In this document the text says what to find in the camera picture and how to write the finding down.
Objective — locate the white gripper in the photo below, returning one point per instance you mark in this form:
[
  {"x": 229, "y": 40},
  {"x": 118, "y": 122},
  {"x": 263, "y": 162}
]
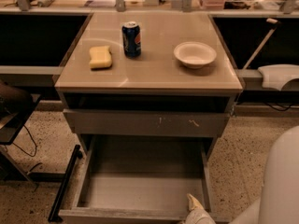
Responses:
[{"x": 202, "y": 217}]

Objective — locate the grey drawer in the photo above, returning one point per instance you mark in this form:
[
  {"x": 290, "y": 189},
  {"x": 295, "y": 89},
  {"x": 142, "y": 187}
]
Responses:
[
  {"x": 141, "y": 180},
  {"x": 149, "y": 123}
]

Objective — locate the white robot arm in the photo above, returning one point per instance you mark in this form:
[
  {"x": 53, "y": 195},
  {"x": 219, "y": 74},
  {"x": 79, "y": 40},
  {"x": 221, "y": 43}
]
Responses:
[{"x": 279, "y": 201}]

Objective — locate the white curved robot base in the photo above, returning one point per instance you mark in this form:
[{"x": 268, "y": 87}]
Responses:
[{"x": 276, "y": 76}]

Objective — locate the grey drawer cabinet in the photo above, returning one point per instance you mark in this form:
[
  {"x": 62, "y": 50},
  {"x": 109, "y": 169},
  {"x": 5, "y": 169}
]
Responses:
[{"x": 155, "y": 80}]

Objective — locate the grey top drawer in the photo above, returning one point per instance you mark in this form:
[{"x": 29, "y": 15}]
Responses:
[{"x": 149, "y": 123}]

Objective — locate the black metal floor bar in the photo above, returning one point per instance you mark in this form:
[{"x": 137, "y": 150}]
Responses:
[{"x": 54, "y": 211}]

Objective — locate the white bowl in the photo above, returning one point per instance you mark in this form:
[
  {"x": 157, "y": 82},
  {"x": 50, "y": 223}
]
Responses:
[{"x": 194, "y": 55}]

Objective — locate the white stick with tip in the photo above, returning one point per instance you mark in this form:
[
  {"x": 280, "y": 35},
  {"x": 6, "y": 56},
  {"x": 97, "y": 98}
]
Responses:
[{"x": 275, "y": 23}]

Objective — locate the blue pepsi can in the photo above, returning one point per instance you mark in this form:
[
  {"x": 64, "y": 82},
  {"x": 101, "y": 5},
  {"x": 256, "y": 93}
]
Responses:
[{"x": 131, "y": 39}]

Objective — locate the yellow sponge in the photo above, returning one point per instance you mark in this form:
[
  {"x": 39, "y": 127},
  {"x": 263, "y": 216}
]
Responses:
[{"x": 100, "y": 57}]

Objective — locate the dark chair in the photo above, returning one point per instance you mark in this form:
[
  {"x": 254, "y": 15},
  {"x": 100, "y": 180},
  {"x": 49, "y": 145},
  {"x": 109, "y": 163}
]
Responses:
[{"x": 16, "y": 107}]

